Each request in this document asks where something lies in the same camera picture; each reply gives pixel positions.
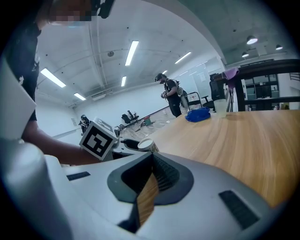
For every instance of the black head-mounted camera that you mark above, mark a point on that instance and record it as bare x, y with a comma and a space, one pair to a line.
105, 9

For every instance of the wooden table with white legs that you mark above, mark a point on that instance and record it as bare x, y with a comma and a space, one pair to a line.
234, 145

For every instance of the person's black shirt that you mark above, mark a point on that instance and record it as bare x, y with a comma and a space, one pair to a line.
23, 70

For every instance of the metal platform cart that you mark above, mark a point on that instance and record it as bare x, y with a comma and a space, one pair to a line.
194, 99

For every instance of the black high-back office chair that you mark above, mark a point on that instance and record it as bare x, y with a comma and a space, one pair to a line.
215, 91

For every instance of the black reclined office chair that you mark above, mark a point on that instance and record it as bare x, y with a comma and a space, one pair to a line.
129, 118

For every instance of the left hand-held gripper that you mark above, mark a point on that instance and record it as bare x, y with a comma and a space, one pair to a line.
98, 140

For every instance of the black metal railing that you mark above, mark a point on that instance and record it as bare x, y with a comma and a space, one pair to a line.
262, 68

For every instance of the small white cup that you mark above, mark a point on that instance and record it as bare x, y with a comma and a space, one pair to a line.
148, 144

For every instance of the round pendant lamp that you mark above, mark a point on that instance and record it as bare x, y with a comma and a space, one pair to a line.
245, 54
279, 47
252, 40

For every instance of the person's left forearm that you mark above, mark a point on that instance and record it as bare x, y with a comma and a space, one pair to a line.
54, 147

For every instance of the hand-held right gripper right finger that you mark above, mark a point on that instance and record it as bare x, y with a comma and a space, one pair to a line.
206, 201

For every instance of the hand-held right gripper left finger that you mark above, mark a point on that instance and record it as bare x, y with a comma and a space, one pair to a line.
93, 199

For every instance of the green and red bag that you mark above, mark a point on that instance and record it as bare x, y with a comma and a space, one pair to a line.
147, 122

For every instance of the long ceiling light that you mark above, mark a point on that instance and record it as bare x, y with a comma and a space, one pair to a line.
182, 57
131, 52
52, 77
79, 96
123, 81

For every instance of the person's head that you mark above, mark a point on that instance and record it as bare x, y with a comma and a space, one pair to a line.
70, 9

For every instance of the clear plastic cup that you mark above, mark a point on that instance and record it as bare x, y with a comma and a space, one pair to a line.
220, 109

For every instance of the purple cloth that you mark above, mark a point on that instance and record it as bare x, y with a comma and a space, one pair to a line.
230, 75

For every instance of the blue cloth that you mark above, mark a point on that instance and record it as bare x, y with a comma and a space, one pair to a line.
197, 115

